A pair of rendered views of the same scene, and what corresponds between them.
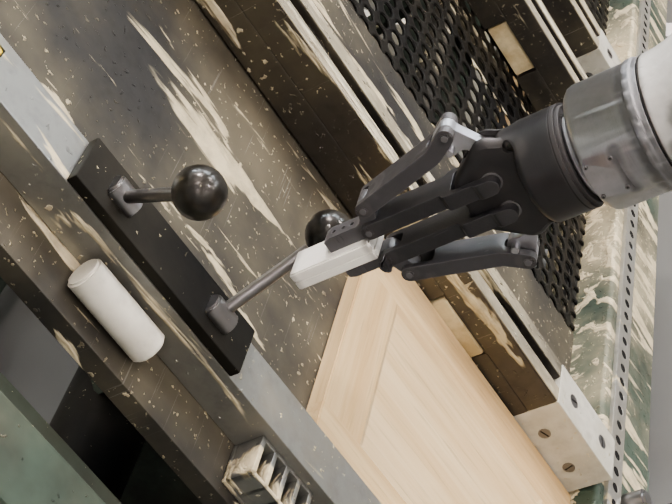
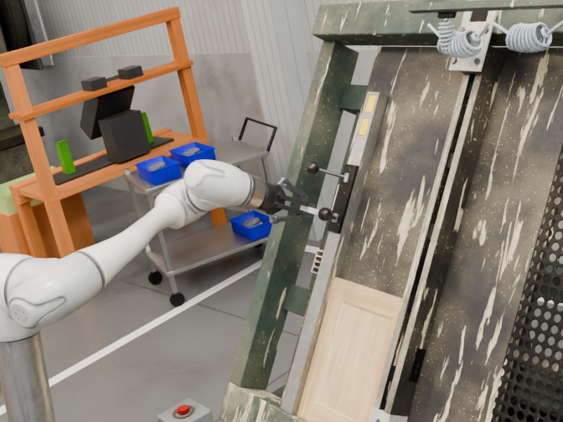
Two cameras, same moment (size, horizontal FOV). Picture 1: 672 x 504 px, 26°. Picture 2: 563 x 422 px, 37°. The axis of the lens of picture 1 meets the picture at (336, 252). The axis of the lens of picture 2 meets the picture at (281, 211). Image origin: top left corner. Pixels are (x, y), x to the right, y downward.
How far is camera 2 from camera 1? 2.83 m
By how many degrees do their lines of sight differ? 108
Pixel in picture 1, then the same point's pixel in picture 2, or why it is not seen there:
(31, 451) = (293, 177)
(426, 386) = (374, 341)
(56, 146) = (353, 158)
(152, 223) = (346, 189)
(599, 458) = not seen: outside the picture
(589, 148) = not seen: hidden behind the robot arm
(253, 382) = (331, 239)
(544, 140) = not seen: hidden behind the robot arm
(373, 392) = (358, 306)
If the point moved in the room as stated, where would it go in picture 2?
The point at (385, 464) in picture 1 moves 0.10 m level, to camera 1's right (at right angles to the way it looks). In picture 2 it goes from (343, 316) to (321, 333)
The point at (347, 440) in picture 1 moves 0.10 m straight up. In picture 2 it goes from (341, 294) to (335, 261)
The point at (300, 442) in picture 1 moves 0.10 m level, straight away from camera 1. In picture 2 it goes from (324, 262) to (353, 265)
